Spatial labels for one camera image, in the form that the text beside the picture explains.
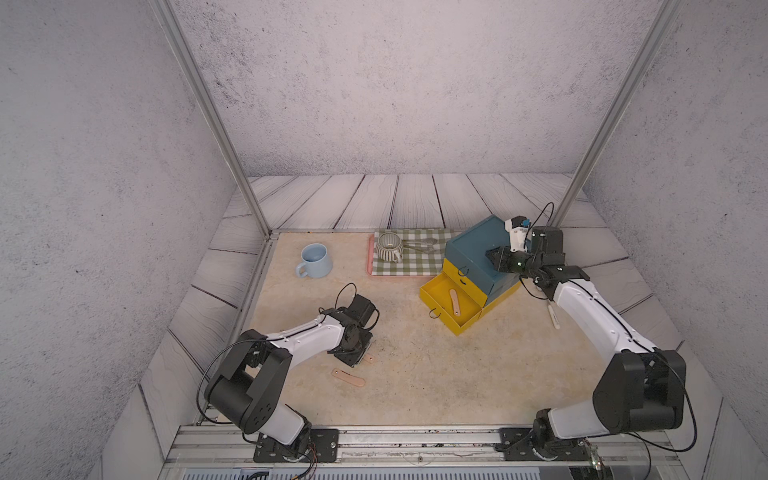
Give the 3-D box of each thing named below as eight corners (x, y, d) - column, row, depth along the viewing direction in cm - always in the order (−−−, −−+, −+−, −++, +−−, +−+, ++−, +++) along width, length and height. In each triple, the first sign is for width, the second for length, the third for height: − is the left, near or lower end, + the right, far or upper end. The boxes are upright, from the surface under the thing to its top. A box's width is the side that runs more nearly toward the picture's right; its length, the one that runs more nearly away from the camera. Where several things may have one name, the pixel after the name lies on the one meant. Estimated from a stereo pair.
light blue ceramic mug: (301, 280, 108) (295, 265, 101) (306, 259, 114) (301, 243, 108) (329, 280, 108) (325, 265, 101) (333, 259, 114) (329, 243, 108)
